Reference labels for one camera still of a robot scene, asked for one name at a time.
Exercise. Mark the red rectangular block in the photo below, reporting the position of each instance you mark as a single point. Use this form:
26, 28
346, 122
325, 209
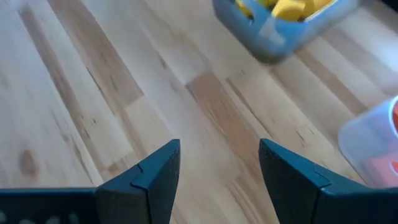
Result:
395, 116

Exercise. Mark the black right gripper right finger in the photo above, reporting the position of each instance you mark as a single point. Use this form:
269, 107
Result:
298, 193

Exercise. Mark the yellow cylinder block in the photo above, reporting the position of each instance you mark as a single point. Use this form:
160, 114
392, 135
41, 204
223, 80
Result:
267, 3

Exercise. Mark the clear plastic bin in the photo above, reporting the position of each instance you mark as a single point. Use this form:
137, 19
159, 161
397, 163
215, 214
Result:
357, 143

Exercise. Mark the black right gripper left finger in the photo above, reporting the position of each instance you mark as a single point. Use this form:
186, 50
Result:
149, 193

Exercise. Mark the yellow arch block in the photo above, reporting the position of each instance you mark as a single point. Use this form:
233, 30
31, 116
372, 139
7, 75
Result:
242, 7

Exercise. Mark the red cube block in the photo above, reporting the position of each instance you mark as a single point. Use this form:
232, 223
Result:
384, 172

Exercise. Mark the blue-grey translucent plastic bin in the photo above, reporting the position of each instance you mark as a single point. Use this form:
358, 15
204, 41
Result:
270, 40

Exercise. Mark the yellow short rectangular block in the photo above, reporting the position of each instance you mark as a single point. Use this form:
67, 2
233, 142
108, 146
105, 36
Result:
289, 10

